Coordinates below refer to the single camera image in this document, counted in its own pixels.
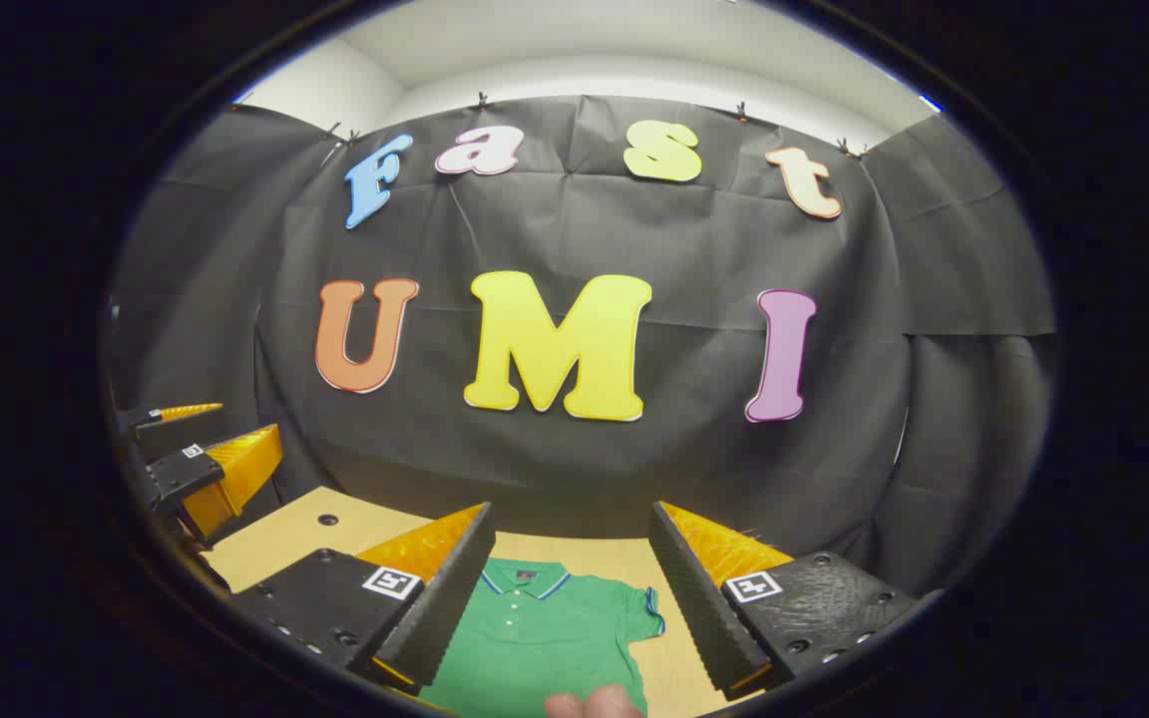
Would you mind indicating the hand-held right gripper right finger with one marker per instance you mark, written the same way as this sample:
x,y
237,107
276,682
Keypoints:
x,y
699,608

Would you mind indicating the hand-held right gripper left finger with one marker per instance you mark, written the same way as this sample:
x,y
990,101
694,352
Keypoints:
x,y
445,608

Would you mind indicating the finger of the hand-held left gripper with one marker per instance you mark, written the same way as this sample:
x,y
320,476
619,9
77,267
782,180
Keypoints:
x,y
181,477
151,416

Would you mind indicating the green T-shirt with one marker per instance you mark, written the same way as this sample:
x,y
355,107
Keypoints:
x,y
535,648

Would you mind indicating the black backdrop cloth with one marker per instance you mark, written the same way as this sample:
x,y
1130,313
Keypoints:
x,y
574,239

